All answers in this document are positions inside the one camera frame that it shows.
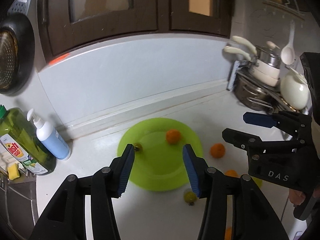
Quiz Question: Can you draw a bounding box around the small green persimmon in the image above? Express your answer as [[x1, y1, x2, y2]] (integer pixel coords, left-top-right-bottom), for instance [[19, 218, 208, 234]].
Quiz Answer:
[[134, 143, 143, 152], [183, 189, 197, 206]]

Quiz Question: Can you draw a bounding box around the large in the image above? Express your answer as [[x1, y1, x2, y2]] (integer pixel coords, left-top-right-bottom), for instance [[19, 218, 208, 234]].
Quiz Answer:
[[225, 170, 239, 178]]

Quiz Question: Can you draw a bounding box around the small orange tangerine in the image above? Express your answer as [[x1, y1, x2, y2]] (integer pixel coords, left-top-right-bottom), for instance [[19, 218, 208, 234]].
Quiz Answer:
[[165, 129, 181, 145]]

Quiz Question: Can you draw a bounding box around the large yellow-green apple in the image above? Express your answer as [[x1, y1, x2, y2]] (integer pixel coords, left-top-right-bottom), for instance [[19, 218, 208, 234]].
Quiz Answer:
[[251, 177, 263, 188]]

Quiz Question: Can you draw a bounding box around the person's right hand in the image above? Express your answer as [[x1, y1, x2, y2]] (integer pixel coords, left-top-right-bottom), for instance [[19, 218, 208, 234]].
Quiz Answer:
[[289, 189, 305, 206]]

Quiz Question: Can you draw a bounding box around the white metal pot rack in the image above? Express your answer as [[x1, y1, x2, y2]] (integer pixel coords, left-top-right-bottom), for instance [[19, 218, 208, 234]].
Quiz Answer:
[[227, 61, 309, 114]]

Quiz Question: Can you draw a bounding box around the steel pot lower left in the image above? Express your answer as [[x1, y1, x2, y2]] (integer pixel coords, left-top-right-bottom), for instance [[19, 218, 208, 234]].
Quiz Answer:
[[233, 75, 273, 112]]

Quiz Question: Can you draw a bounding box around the green plate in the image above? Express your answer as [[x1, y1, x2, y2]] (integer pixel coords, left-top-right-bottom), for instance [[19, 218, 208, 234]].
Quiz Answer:
[[117, 118, 203, 191]]

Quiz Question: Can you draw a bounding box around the white ceramic teapot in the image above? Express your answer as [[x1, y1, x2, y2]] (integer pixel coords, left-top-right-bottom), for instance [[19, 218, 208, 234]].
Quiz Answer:
[[280, 67, 310, 110]]

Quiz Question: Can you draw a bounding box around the steel pot with lid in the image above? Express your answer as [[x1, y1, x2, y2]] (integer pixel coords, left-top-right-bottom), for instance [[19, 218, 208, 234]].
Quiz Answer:
[[256, 41, 281, 69]]

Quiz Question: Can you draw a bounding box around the white hanging ladle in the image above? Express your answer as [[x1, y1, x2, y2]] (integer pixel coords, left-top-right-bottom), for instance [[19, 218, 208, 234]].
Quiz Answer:
[[280, 20, 296, 65]]

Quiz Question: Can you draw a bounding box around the white blue pump bottle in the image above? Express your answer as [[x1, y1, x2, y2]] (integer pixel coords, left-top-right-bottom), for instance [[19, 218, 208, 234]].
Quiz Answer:
[[27, 108, 71, 160]]

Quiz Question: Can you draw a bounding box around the green dish soap bottle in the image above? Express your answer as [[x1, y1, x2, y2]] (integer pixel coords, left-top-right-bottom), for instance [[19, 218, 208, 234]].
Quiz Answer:
[[1, 105, 56, 176]]

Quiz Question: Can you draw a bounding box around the yellow sponge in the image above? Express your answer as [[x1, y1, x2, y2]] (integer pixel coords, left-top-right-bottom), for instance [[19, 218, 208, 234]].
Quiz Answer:
[[7, 163, 20, 180]]

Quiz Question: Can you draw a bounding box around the steel sink basin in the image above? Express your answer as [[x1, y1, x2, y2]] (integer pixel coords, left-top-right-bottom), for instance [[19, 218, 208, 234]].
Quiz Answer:
[[1, 174, 39, 239]]

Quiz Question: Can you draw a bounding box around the metal strainer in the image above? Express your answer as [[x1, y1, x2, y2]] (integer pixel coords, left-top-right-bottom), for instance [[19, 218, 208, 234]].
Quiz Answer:
[[0, 30, 18, 89]]

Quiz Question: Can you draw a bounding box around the black frying pan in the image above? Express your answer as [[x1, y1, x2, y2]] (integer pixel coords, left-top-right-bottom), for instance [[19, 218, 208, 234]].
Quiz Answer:
[[1, 13, 35, 95]]

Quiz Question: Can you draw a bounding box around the round steamer rack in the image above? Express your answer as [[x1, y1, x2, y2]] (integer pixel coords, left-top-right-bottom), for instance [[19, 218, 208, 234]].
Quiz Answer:
[[7, 0, 31, 15]]

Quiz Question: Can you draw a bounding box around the white pan with handle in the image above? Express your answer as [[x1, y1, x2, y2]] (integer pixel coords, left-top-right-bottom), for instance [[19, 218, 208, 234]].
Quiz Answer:
[[223, 46, 280, 87]]

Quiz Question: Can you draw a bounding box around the dark wooden window frame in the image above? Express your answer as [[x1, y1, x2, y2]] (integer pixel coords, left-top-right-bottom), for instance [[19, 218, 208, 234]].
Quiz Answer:
[[37, 0, 234, 62]]

